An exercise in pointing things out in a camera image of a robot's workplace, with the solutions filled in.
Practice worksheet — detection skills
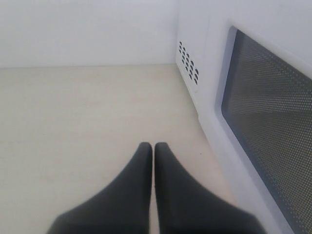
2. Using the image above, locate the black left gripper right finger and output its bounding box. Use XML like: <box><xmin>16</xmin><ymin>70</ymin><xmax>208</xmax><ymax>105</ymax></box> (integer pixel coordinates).
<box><xmin>154</xmin><ymin>142</ymin><xmax>250</xmax><ymax>234</ymax></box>

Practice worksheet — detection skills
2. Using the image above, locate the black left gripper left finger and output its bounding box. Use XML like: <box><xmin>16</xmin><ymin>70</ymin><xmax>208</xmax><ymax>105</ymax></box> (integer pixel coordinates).
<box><xmin>48</xmin><ymin>142</ymin><xmax>153</xmax><ymax>234</ymax></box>

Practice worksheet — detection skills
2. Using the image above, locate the white microwave door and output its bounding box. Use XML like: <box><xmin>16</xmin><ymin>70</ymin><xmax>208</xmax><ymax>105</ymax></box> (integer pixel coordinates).
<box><xmin>199</xmin><ymin>0</ymin><xmax>312</xmax><ymax>234</ymax></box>

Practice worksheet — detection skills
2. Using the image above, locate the white Midea microwave body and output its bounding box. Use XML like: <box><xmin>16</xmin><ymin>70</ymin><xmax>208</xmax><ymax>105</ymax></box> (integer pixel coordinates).
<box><xmin>175</xmin><ymin>0</ymin><xmax>215</xmax><ymax>112</ymax></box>

